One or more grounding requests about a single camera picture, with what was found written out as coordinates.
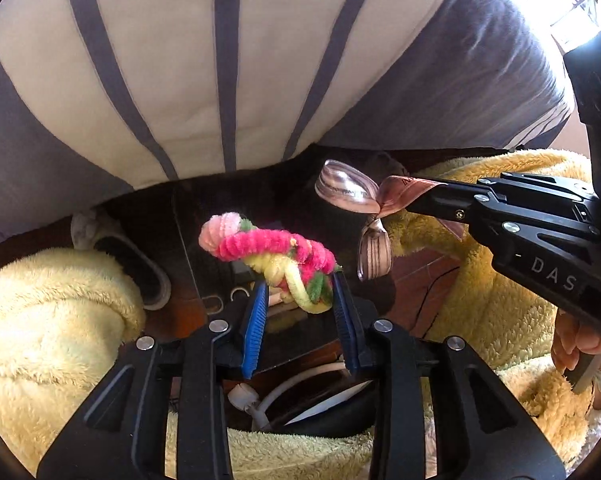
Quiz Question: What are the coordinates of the pink yellow pipe cleaner toy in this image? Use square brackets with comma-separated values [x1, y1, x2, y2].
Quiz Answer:
[199, 212, 340, 315]

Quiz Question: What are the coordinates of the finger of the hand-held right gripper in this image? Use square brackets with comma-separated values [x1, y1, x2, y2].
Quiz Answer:
[407, 171, 601, 242]

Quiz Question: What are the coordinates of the white power cable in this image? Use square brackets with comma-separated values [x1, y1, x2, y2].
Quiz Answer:
[228, 360, 351, 431]

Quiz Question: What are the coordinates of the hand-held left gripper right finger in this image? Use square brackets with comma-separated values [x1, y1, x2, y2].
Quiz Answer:
[331, 271, 567, 480]

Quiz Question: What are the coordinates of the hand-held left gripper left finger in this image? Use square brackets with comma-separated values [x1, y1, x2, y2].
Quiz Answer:
[38, 281, 271, 480]

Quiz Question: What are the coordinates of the grey white slipper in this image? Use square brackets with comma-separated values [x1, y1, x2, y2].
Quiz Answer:
[70, 210, 174, 311]

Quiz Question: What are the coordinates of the pink ribbon bow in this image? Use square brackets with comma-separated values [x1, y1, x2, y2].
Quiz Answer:
[314, 159, 468, 283]

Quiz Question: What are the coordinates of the person's right hand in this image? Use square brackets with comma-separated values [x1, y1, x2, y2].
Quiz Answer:
[551, 307, 601, 412]

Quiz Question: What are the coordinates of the striped cream grey bedding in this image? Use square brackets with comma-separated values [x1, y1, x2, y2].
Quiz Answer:
[0, 0, 578, 248]

